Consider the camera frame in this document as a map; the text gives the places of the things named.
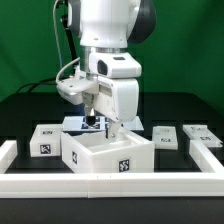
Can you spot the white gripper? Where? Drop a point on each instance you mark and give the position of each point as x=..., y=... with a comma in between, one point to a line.
x=117, y=93

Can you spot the white cabinet top block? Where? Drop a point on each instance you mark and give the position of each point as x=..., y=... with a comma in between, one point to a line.
x=46, y=140

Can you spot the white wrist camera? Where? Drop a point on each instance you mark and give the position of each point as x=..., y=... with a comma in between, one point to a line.
x=71, y=89

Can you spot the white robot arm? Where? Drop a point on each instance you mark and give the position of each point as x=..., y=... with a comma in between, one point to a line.
x=109, y=26

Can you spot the white U-shaped fence frame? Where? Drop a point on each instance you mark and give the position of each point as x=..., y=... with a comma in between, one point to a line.
x=208, y=181

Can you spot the white marker base plate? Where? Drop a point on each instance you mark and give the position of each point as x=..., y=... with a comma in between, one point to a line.
x=78, y=123

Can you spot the white cabinet door panel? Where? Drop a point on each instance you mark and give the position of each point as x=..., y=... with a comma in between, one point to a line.
x=165, y=137

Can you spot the white cabinet body box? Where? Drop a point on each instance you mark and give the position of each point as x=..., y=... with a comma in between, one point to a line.
x=94, y=153

